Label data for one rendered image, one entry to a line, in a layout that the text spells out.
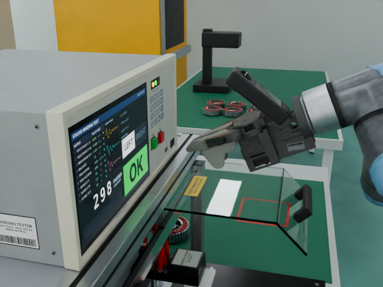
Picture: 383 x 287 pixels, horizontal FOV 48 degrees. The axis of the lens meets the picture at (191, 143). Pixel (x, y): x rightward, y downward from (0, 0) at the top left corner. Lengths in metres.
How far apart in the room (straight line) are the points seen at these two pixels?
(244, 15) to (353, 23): 1.35
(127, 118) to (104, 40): 3.77
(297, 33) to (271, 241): 4.71
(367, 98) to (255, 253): 0.69
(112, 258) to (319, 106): 0.37
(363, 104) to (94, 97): 0.38
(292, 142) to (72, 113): 0.36
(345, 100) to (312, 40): 5.18
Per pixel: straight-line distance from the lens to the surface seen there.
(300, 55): 5.86
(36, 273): 0.58
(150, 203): 0.70
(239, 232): 1.32
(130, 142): 0.66
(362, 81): 0.67
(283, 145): 0.70
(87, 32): 4.47
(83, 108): 0.52
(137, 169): 0.70
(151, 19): 4.19
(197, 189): 0.86
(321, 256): 1.26
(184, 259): 0.90
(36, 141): 0.51
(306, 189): 0.89
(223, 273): 1.12
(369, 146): 0.64
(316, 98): 0.67
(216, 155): 0.72
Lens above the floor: 1.45
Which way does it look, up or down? 20 degrees down
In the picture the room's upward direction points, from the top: straight up
